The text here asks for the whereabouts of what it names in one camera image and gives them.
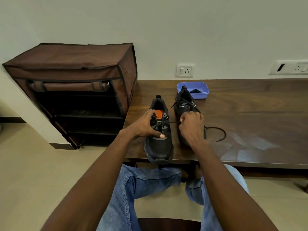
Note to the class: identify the person's left hand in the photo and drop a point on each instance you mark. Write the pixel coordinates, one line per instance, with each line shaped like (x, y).
(140, 126)

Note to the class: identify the person's right hand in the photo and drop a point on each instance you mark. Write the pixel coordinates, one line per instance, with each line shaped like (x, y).
(192, 128)

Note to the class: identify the person's right fingers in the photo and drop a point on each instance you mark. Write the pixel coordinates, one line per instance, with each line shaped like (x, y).
(190, 115)

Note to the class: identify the person's left thumb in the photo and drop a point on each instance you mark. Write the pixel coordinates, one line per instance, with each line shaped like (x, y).
(156, 135)

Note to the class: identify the black shoe with orange insole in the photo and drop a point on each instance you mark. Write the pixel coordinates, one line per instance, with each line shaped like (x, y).
(159, 147)

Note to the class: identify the long black shoelace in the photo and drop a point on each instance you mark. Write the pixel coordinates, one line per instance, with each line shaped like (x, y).
(215, 127)

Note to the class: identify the person's right forearm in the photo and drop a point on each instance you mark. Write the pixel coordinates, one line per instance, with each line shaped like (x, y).
(223, 187)

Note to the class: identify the person's left forearm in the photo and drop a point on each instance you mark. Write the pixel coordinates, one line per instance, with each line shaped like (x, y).
(96, 185)

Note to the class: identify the black laced shoe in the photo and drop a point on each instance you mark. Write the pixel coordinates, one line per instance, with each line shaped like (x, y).
(184, 103)

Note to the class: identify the orange shoe insole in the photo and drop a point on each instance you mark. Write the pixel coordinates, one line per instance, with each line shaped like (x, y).
(159, 114)

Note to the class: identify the bundled black shoelace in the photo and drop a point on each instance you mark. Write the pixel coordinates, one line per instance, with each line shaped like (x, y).
(195, 90)

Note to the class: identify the blue plastic container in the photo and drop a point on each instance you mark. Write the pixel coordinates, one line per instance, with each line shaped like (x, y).
(203, 93)

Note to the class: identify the person's left leg in jeans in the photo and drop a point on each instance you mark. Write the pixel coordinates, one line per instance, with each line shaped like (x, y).
(139, 182)

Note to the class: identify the person's leg in jeans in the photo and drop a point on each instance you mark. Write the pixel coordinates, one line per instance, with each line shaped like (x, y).
(139, 182)
(196, 192)

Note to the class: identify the person's right leg in jeans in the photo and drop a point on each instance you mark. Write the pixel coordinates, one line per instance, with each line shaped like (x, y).
(196, 192)

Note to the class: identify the dark brown chair seat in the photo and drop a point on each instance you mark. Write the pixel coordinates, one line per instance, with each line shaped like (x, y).
(168, 224)

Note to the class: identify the brown fabric shoe rack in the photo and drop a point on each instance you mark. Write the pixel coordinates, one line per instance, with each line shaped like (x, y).
(67, 60)

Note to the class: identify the white wall socket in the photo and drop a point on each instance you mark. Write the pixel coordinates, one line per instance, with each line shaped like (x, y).
(185, 70)

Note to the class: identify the white wall switch panel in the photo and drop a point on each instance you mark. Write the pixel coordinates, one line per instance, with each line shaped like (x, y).
(292, 67)

